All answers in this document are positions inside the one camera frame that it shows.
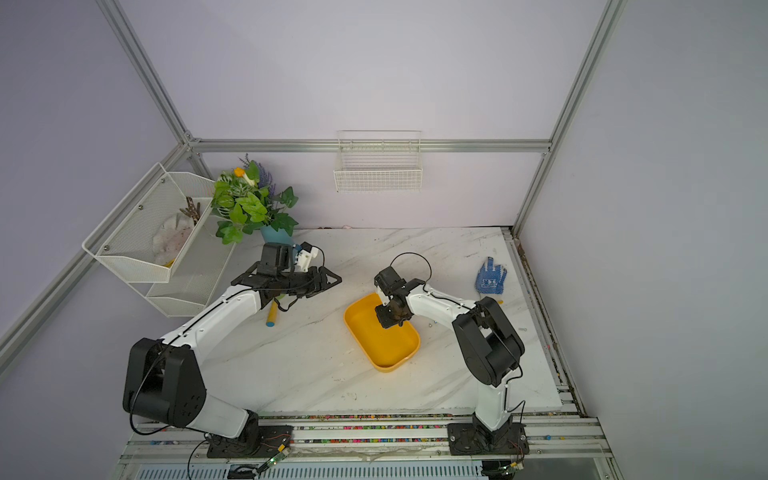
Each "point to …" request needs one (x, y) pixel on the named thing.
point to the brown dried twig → (192, 211)
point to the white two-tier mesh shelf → (186, 286)
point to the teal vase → (270, 235)
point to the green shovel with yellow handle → (270, 322)
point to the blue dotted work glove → (490, 278)
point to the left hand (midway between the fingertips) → (336, 281)
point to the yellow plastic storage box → (384, 348)
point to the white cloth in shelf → (171, 237)
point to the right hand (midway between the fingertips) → (389, 320)
